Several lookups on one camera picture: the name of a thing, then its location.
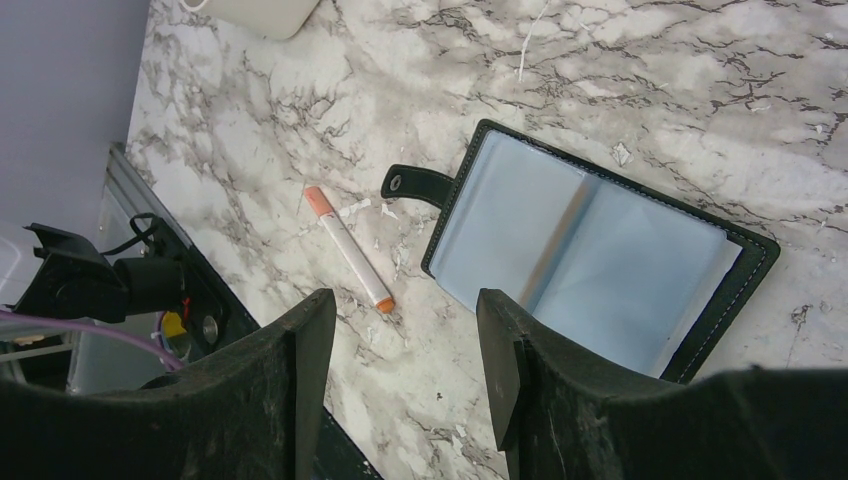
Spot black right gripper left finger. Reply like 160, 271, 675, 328
1, 289, 336, 479

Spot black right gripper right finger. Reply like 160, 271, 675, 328
476, 289, 847, 479

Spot black card holder wallet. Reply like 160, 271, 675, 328
381, 119, 781, 384

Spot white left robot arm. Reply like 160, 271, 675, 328
10, 212, 187, 324

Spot orange capped syringe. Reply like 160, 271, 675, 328
304, 186, 396, 314

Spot white oblong tray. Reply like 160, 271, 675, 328
180, 0, 319, 40

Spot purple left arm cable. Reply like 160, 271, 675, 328
0, 309, 187, 374

